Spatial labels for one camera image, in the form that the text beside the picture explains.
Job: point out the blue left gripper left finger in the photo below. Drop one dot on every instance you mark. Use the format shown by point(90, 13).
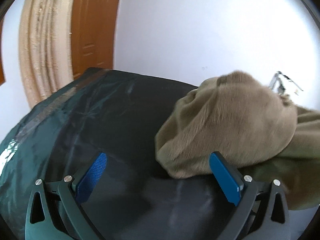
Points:
point(43, 220)

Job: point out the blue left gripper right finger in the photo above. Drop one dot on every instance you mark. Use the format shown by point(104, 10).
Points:
point(261, 210)

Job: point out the brown fleece garment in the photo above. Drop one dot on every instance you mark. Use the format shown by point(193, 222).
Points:
point(262, 133)

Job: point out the dark green bed cover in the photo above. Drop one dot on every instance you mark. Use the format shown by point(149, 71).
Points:
point(119, 114)

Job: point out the beige curtain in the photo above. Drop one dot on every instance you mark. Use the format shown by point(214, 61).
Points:
point(45, 48)

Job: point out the brown wooden door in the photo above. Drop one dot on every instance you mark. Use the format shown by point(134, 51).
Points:
point(93, 29)

